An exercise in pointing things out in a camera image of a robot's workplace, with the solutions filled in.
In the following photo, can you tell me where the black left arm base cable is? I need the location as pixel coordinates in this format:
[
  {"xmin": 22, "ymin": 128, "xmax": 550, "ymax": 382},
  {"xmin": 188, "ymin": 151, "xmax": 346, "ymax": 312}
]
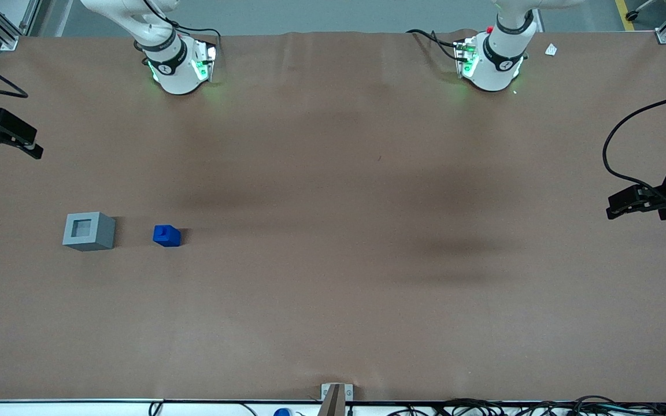
[{"xmin": 406, "ymin": 28, "xmax": 464, "ymax": 62}]

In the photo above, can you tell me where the black chair caster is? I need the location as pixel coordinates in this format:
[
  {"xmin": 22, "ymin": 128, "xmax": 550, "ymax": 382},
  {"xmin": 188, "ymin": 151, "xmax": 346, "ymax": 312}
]
[{"xmin": 624, "ymin": 0, "xmax": 658, "ymax": 23}]

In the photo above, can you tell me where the black cable bundle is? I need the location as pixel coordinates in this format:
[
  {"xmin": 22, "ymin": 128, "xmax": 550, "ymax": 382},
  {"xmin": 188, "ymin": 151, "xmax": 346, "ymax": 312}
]
[{"xmin": 388, "ymin": 396, "xmax": 666, "ymax": 416}]

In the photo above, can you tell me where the brown table mat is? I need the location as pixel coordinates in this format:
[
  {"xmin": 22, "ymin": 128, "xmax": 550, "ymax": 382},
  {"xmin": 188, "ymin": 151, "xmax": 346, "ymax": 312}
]
[{"xmin": 0, "ymin": 29, "xmax": 666, "ymax": 403}]

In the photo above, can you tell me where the blue plastic part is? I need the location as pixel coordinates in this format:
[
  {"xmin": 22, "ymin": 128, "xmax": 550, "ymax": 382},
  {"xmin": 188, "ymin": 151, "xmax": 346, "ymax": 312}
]
[{"xmin": 153, "ymin": 225, "xmax": 182, "ymax": 248}]

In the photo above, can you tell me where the gray camera mount bracket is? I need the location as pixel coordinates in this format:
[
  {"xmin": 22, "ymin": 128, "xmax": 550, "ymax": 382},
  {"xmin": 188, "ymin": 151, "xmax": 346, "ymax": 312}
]
[{"xmin": 321, "ymin": 382, "xmax": 354, "ymax": 416}]

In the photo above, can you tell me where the gray square base block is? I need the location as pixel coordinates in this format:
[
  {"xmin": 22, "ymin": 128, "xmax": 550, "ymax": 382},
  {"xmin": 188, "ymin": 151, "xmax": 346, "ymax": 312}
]
[{"xmin": 62, "ymin": 211, "xmax": 117, "ymax": 252}]

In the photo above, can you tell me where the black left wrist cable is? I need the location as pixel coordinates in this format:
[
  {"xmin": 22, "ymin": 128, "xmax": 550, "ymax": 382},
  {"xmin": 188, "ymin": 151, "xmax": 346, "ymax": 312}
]
[{"xmin": 602, "ymin": 91, "xmax": 666, "ymax": 204}]

